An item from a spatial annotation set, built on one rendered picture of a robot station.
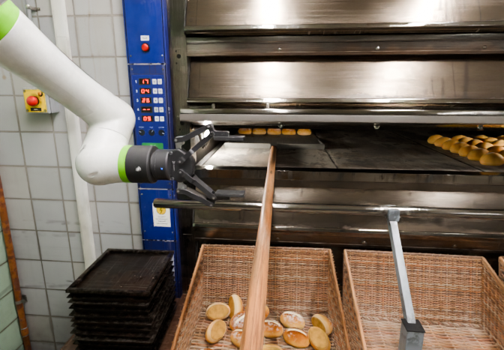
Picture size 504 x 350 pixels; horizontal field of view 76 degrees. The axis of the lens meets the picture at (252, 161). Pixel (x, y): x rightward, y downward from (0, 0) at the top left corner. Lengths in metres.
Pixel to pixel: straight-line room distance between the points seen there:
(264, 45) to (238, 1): 0.18
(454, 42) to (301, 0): 0.57
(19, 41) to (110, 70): 0.74
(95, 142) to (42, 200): 0.93
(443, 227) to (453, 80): 0.57
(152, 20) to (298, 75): 0.58
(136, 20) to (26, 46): 0.69
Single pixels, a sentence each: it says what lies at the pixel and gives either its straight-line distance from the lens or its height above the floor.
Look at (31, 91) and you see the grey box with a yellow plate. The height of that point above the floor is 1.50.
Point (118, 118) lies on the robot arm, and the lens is 0.88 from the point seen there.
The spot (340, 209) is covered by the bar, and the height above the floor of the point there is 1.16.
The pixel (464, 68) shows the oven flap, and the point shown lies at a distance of 1.47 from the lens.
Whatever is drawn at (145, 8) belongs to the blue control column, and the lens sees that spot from 1.39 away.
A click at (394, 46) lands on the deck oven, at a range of 1.37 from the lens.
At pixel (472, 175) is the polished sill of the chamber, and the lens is 1.53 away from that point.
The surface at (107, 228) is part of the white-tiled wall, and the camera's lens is 1.63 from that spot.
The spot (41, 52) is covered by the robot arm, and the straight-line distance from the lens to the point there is 0.78.
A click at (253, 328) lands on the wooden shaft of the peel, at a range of 0.49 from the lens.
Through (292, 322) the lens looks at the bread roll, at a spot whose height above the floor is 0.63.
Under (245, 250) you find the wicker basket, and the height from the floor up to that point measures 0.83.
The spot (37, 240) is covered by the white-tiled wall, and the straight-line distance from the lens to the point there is 1.85.
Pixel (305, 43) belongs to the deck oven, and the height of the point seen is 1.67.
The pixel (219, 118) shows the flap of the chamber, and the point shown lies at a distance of 1.17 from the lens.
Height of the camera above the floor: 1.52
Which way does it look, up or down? 13 degrees down
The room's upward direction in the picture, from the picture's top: straight up
